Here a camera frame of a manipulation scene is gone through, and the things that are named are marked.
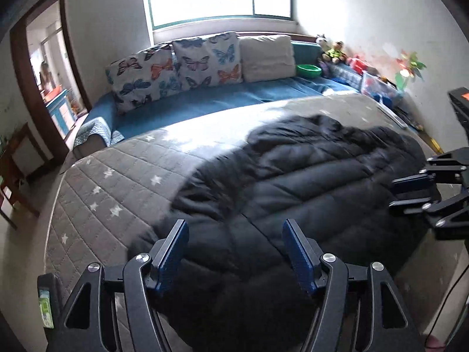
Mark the colourful pinwheel flower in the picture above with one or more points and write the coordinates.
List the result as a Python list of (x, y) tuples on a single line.
[(410, 67)]

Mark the black puffer down jacket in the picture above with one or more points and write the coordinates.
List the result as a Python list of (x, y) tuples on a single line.
[(235, 289)]

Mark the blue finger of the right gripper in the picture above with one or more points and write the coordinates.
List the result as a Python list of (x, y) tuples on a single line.
[(413, 183), (410, 206)]

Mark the right butterfly print pillow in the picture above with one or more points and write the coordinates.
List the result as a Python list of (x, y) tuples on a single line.
[(208, 61)]

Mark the butterfly print pillow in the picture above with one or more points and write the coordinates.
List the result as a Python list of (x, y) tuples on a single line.
[(208, 61), (143, 77)]

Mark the green plastic bowl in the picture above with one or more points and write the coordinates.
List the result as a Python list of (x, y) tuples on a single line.
[(309, 71)]

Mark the left butterfly print pillow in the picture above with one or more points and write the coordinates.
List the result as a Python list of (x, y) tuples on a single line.
[(143, 77)]

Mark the yellow green plush toy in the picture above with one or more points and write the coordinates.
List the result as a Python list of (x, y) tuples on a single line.
[(335, 54)]

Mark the grey star quilted mattress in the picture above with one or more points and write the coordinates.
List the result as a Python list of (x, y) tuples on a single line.
[(114, 194)]

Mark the dark wooden desk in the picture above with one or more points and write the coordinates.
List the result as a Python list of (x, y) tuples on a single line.
[(11, 175)]

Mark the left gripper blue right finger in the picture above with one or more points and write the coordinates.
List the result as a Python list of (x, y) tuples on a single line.
[(381, 323)]

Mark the blue sofa bed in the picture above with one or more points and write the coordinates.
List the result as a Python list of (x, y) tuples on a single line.
[(105, 127)]

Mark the black white plush toy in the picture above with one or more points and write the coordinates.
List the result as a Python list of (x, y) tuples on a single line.
[(322, 41)]

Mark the white pillow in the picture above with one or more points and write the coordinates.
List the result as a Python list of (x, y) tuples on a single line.
[(266, 58)]

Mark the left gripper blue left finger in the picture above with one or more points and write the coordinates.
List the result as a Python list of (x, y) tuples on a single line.
[(88, 321)]

